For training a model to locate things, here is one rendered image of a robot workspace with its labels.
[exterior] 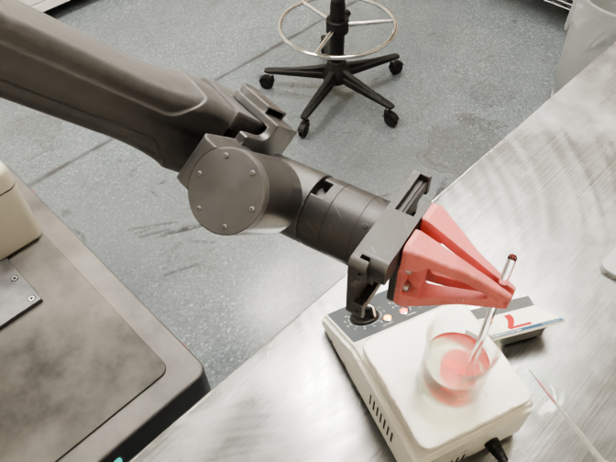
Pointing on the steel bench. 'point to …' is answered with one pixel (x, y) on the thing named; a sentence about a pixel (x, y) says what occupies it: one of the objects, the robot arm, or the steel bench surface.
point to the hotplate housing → (367, 386)
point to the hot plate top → (424, 437)
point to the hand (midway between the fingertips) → (500, 292)
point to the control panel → (378, 318)
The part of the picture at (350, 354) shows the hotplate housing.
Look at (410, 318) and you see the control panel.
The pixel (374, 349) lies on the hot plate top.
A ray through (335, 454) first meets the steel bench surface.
